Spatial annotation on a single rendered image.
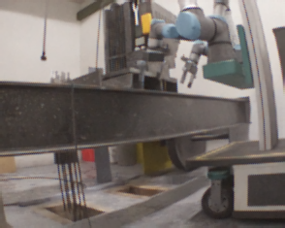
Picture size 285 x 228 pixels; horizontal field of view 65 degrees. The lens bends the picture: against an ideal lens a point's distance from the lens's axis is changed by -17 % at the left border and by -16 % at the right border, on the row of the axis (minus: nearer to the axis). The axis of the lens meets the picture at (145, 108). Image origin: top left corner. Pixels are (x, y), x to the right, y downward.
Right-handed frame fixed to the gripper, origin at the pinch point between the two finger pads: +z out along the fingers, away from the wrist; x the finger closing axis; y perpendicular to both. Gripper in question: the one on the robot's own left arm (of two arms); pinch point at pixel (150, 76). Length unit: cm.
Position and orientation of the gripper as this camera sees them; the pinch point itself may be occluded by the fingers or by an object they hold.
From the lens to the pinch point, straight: 142.2
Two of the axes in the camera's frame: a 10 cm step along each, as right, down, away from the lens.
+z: -1.3, 9.5, 3.0
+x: -6.7, 1.4, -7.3
